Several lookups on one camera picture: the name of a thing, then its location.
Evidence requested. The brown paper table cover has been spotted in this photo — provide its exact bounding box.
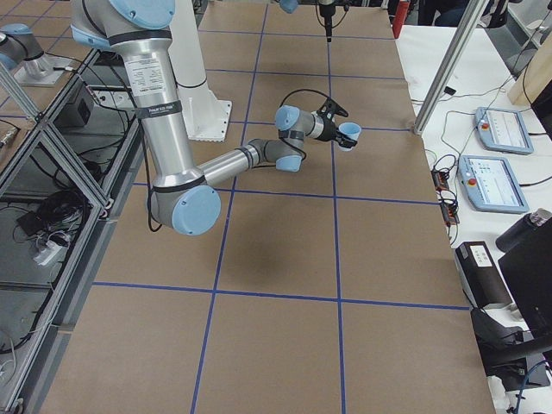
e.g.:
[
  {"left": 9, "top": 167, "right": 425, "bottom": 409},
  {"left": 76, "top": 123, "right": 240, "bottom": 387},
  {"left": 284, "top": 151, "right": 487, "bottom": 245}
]
[{"left": 41, "top": 2, "right": 494, "bottom": 413}]

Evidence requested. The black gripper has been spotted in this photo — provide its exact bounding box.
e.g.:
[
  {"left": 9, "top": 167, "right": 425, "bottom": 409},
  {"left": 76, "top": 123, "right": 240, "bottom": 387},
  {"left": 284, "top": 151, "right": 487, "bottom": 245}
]
[
  {"left": 317, "top": 0, "right": 336, "bottom": 42},
  {"left": 318, "top": 117, "right": 358, "bottom": 149}
]

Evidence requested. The black power adapter box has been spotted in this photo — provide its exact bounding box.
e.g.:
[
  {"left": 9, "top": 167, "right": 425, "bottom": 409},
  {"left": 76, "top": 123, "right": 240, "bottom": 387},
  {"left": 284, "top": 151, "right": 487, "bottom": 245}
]
[{"left": 455, "top": 241, "right": 512, "bottom": 310}]

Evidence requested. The red cylinder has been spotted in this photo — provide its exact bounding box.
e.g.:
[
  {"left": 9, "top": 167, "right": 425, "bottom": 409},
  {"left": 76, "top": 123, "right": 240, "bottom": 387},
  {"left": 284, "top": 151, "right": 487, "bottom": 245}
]
[{"left": 392, "top": 0, "right": 410, "bottom": 39}]

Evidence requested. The far blue teach pendant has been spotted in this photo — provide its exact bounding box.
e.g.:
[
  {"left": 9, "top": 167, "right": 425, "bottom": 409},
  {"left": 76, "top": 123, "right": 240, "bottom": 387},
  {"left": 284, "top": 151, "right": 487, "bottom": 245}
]
[{"left": 474, "top": 107, "right": 534, "bottom": 155}]

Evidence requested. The small black square device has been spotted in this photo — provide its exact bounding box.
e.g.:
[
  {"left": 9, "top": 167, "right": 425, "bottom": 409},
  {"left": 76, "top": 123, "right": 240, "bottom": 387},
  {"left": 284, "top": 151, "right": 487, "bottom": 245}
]
[{"left": 444, "top": 86, "right": 456, "bottom": 96}]

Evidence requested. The white central pedestal column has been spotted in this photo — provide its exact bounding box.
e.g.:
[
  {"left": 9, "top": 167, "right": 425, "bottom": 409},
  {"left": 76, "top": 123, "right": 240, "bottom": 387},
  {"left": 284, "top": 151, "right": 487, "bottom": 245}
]
[{"left": 168, "top": 0, "right": 232, "bottom": 142}]

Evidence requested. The black water bottle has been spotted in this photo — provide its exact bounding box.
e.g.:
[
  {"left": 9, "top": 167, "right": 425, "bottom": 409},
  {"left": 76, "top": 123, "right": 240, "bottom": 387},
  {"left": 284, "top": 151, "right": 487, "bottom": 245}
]
[{"left": 495, "top": 208, "right": 551, "bottom": 253}]

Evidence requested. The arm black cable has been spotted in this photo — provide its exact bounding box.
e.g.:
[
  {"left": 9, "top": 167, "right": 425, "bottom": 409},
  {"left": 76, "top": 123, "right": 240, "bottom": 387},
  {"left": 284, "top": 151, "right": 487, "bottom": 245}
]
[{"left": 278, "top": 88, "right": 333, "bottom": 114}]

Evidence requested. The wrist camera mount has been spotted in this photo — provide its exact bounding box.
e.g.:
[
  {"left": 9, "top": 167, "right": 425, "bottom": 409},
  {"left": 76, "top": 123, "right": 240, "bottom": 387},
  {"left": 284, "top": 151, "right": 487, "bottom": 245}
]
[{"left": 317, "top": 97, "right": 348, "bottom": 121}]

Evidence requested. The blue teach pendant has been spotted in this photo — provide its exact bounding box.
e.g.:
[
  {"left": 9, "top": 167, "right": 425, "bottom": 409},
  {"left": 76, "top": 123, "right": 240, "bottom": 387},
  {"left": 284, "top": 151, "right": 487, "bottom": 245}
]
[
  {"left": 474, "top": 107, "right": 534, "bottom": 155},
  {"left": 457, "top": 155, "right": 530, "bottom": 214}
]

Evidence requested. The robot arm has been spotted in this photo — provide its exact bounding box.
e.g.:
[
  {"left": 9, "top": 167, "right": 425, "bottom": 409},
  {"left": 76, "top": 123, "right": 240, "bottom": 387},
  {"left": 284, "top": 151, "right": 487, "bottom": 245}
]
[
  {"left": 278, "top": 0, "right": 336, "bottom": 43},
  {"left": 72, "top": 1, "right": 361, "bottom": 235}
]

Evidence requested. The light blue plastic cup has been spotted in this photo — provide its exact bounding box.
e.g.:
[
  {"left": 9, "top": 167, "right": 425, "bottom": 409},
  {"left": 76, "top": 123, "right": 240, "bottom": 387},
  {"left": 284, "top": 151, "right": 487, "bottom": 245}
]
[{"left": 338, "top": 122, "right": 361, "bottom": 152}]

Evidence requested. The aluminium frame post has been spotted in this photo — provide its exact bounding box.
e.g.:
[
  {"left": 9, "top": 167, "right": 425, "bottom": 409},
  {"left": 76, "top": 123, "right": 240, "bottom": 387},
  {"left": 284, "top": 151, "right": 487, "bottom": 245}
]
[{"left": 413, "top": 0, "right": 488, "bottom": 135}]

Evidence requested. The black monitor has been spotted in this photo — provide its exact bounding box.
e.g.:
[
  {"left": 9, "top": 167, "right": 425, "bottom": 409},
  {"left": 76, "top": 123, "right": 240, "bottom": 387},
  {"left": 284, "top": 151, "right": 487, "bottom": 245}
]
[{"left": 499, "top": 204, "right": 551, "bottom": 336}]

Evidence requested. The near blue teach pendant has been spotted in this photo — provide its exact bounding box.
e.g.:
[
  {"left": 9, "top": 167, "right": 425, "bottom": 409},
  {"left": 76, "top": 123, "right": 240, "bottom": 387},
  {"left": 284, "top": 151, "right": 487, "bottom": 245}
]
[{"left": 457, "top": 155, "right": 530, "bottom": 214}]

